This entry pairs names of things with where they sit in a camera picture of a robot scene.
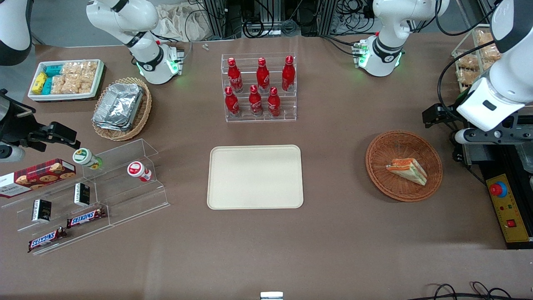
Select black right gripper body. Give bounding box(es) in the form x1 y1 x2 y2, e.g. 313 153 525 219
0 89 51 153

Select triangular sandwich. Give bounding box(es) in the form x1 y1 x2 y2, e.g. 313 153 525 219
386 157 428 186

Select white rectangular snack tray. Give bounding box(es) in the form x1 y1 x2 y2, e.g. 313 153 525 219
27 59 105 102

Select brown wicker basket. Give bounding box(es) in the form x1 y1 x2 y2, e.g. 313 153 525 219
365 130 443 203

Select light wicker basket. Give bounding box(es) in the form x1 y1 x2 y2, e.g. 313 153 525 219
92 77 152 142

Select beige plastic tray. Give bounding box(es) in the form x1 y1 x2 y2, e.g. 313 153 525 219
207 145 304 210

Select green lid small bottle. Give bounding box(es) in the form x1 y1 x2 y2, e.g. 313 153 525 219
72 147 103 170

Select black appliance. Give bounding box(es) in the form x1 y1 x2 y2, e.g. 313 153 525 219
461 112 533 250

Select metal pan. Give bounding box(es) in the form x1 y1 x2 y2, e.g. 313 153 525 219
516 144 533 174

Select aluminium foil container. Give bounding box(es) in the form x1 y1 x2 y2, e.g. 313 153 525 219
95 82 144 126
92 112 134 132

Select yellow snack packet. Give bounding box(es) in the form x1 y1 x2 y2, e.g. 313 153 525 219
32 72 47 95

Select red cookie box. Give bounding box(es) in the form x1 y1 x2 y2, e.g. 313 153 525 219
0 158 77 199

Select clear bag of crackers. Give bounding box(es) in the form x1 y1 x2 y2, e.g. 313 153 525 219
62 61 99 78
50 74 67 95
65 75 95 94

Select small black box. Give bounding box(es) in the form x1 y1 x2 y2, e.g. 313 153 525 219
32 199 52 223
74 182 91 207

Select red lid small bottle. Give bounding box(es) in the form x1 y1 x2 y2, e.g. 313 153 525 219
127 161 152 183

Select clear acrylic stepped shelf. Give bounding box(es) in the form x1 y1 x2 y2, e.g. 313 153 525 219
0 138 170 255

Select snickers chocolate bar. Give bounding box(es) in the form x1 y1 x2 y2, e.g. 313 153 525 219
67 207 107 229
28 227 68 253

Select yellow emergency stop box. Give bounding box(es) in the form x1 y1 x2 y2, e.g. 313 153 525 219
486 173 532 243

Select clear acrylic bottle rack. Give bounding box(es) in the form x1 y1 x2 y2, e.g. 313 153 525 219
221 52 297 123

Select red cola bottle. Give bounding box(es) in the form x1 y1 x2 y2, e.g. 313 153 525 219
267 87 281 118
282 55 296 93
256 57 270 93
225 87 241 118
249 85 264 117
227 57 244 93

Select beige cloth bag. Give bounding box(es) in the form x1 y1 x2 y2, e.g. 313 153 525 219
155 3 218 43

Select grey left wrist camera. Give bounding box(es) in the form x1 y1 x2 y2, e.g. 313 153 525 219
454 128 473 145

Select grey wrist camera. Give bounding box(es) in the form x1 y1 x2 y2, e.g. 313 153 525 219
0 143 26 163
454 128 473 145

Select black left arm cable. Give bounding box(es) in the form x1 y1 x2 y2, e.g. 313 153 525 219
435 0 500 122

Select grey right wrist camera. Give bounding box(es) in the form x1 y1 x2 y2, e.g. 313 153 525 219
0 143 26 163

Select black appliance cable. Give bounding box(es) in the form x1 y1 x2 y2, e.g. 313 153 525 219
450 132 488 186

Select white wire rack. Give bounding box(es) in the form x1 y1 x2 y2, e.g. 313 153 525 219
452 24 502 93

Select black left base cables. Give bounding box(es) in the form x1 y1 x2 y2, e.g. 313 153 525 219
320 33 364 57

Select black right base cable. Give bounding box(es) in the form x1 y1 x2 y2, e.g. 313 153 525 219
150 30 194 64

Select black floor cables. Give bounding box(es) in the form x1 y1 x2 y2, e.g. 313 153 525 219
418 282 533 300

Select aluminium frame post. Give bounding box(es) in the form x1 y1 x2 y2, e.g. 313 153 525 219
203 0 229 40

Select coiled black cable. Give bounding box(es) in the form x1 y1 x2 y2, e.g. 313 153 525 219
243 16 276 39

